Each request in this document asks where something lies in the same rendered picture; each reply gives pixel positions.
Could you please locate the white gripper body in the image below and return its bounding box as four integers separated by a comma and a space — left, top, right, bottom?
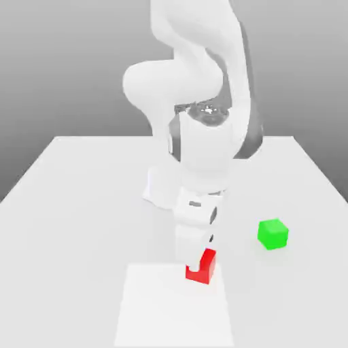
175, 223, 215, 256

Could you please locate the small red cube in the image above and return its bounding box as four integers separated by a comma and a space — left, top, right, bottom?
185, 247, 218, 285

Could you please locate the small green cube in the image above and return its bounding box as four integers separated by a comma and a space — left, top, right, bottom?
257, 217, 290, 251

